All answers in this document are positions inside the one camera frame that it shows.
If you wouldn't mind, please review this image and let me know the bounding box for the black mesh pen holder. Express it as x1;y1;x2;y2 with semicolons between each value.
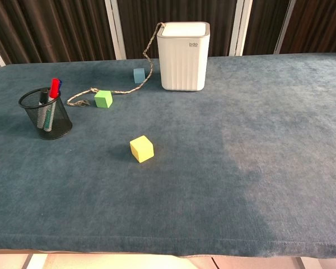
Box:
18;87;73;141

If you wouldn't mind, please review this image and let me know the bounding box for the red cap marker pen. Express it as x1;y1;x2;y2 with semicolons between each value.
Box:
43;78;61;132

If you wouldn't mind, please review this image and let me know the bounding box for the black-capped marker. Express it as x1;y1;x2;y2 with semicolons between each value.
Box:
36;90;49;129

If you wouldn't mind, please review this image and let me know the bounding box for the yellow foam cube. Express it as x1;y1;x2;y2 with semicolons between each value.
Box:
129;135;155;164

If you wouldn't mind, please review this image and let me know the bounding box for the blue velvet tablecloth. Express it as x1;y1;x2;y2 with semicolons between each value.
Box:
0;52;336;259

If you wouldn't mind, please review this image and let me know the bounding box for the blue foam cube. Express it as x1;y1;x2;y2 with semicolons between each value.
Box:
133;67;146;84

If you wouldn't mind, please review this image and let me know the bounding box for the green foam cube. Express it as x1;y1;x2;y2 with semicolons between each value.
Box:
94;90;113;109

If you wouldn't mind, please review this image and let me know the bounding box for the white desktop trash bin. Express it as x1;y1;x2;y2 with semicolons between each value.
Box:
156;21;211;92

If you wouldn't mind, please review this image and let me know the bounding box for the dark brown curtain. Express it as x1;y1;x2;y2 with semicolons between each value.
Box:
0;0;336;67

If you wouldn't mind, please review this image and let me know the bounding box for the braided grey rope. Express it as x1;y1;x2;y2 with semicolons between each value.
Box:
66;22;166;108

